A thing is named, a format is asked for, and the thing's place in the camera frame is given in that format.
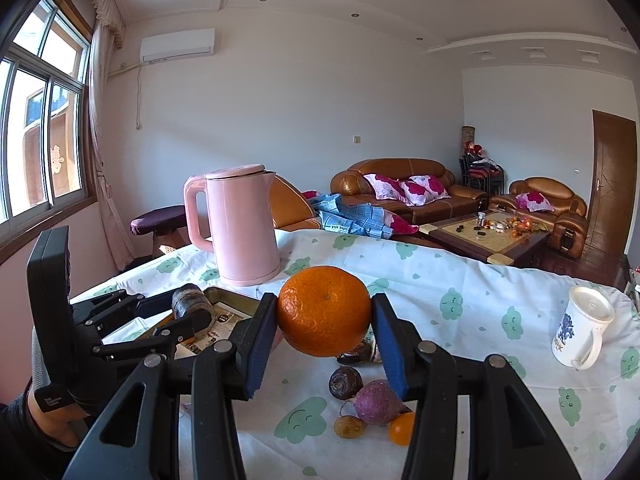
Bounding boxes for white mug blue print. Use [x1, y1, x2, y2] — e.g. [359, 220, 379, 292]
[551, 286, 615, 370]

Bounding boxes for pink electric kettle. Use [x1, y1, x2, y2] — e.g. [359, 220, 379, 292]
[183, 165, 280, 286]

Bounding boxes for small orange kumquat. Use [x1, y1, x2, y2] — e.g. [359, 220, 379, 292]
[388, 411, 416, 446]

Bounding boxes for orange leather chair back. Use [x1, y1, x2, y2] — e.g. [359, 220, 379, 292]
[269, 176, 321, 232]

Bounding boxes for white cloud-print tablecloth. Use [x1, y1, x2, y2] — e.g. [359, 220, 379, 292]
[69, 227, 640, 480]

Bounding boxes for purple passion fruit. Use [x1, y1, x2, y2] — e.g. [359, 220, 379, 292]
[354, 379, 404, 426]

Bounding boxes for purple cushioned stool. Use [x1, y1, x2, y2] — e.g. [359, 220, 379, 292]
[130, 205, 189, 257]

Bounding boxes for long brown leather sofa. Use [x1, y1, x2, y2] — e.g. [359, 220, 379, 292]
[330, 158, 488, 226]

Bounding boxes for white wall air conditioner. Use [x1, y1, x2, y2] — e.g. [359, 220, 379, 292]
[140, 28, 216, 64]

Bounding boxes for stacked red chairs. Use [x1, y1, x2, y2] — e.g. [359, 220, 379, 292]
[459, 141, 504, 195]

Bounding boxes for brown longan fruit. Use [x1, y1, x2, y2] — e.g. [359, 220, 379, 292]
[333, 415, 367, 439]

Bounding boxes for dark round water chestnut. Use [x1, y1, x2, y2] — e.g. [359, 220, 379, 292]
[328, 366, 363, 400]

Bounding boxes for striped brown sugarcane piece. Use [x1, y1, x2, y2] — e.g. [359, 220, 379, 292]
[171, 283, 213, 320]

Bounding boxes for orange tangerine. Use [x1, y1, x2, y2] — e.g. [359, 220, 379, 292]
[277, 266, 371, 358]

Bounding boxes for pink floral pillow right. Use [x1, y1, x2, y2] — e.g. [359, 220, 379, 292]
[400, 174, 450, 207]

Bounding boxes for pink gold tin box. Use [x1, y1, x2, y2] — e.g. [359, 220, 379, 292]
[136, 286, 259, 359]

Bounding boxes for window with frame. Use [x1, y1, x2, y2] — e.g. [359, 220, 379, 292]
[1, 0, 94, 260]

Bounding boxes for pink floral pillow left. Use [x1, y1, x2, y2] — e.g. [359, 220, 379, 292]
[363, 174, 411, 205]

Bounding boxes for brown leather armchair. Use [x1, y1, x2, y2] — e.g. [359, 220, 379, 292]
[489, 177, 588, 259]

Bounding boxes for blue plaid cloth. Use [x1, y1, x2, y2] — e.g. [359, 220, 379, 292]
[308, 194, 393, 240]

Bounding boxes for pink floral armchair pillow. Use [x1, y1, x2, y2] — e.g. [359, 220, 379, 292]
[515, 191, 554, 212]

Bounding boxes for wooden coffee table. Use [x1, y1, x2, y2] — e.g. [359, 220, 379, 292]
[418, 211, 551, 268]

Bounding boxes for brown wooden door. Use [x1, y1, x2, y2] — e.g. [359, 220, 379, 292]
[587, 110, 638, 257]

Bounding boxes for person left hand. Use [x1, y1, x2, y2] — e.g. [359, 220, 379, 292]
[27, 386, 89, 448]

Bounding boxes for pink curtain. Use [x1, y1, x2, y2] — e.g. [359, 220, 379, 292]
[88, 0, 134, 271]

